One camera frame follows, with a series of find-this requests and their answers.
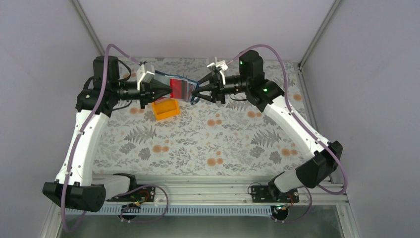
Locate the floral patterned table mat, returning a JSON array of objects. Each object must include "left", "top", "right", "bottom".
[{"left": 92, "top": 57, "right": 320, "bottom": 177}]

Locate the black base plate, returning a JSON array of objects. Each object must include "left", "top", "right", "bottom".
[
  {"left": 247, "top": 184, "right": 300, "bottom": 203},
  {"left": 106, "top": 186, "right": 156, "bottom": 203}
]

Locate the red credit card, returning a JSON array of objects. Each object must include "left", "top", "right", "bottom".
[{"left": 170, "top": 78, "right": 195, "bottom": 101}]

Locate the grey slotted cable duct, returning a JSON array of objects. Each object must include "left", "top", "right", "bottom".
[{"left": 65, "top": 205, "right": 279, "bottom": 217}]

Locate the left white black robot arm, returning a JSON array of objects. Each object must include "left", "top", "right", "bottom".
[{"left": 42, "top": 56, "right": 172, "bottom": 212}]

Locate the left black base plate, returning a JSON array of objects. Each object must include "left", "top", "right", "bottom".
[{"left": 106, "top": 186, "right": 156, "bottom": 203}]

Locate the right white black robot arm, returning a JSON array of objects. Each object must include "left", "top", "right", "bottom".
[{"left": 192, "top": 50, "right": 343, "bottom": 202}]

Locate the aluminium mounting rail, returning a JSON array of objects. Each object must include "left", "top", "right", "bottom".
[{"left": 52, "top": 174, "right": 349, "bottom": 206}]

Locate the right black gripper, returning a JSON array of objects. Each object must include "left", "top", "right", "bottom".
[{"left": 191, "top": 72, "right": 249, "bottom": 104}]

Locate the orange plastic bin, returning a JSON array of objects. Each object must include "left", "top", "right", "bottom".
[{"left": 152, "top": 98, "right": 181, "bottom": 120}]

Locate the blue card holder wallet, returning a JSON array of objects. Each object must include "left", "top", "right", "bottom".
[{"left": 154, "top": 71, "right": 199, "bottom": 105}]

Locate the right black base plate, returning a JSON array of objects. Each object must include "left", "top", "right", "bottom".
[{"left": 247, "top": 184, "right": 300, "bottom": 203}]

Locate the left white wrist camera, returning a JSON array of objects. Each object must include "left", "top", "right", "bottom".
[{"left": 136, "top": 62, "right": 155, "bottom": 91}]

